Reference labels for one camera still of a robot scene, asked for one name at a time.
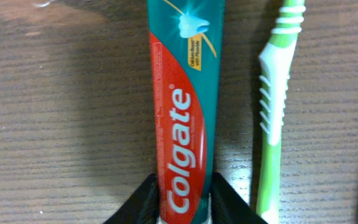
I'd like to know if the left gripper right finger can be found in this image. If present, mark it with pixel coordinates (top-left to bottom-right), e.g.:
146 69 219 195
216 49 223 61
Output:
210 172 267 224

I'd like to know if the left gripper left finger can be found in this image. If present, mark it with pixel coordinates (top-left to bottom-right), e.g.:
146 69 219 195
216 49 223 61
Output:
103 174 159 224

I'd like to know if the green white toothbrush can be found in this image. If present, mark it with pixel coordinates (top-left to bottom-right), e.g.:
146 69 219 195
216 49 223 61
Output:
256 0 306 224

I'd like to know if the Colgate toothpaste tube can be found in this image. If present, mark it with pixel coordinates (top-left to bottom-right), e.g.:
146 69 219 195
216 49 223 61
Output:
147 0 225 223

